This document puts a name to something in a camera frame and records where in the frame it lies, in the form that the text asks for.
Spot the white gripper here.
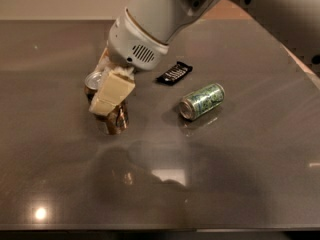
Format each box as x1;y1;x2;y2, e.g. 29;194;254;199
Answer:
89;8;169;116

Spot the orange soda can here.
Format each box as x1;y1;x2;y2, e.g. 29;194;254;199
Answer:
84;72;129;135

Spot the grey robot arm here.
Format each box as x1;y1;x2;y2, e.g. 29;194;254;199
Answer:
89;0;320;116

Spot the green soda can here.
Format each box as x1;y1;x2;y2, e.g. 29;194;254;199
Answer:
179;83;225;121

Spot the black snack bar wrapper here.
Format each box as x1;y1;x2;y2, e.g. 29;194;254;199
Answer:
156;61;193;86

